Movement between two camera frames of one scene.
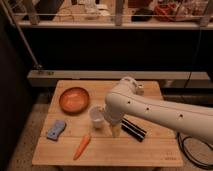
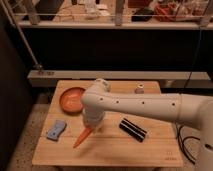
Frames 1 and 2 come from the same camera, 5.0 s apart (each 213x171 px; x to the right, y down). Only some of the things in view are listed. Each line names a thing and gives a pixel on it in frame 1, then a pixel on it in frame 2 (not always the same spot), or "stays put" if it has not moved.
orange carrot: (82, 146) -> (83, 137)
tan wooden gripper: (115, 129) -> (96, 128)
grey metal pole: (37, 65) stays put
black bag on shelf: (142, 15) stays put
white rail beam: (168, 79) stays put
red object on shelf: (167, 13) stays put
